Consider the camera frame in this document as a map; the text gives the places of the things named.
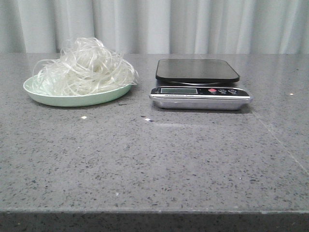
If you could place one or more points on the white vermicelli noodle bundle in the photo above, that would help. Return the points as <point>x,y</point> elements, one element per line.
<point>84,67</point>

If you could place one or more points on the black silver kitchen scale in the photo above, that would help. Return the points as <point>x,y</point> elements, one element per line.
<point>201,84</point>

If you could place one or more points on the light green round plate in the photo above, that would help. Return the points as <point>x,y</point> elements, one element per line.
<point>75,101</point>

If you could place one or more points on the white pleated curtain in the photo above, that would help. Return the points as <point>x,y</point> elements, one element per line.
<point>158,26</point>

